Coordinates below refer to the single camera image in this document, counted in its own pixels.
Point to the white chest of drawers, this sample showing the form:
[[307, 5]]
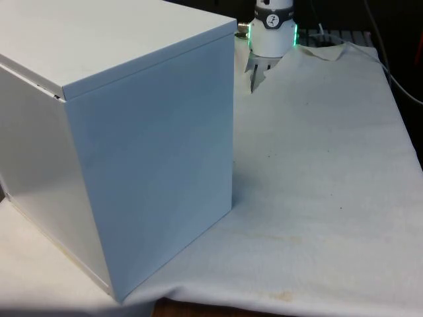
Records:
[[142, 148]]

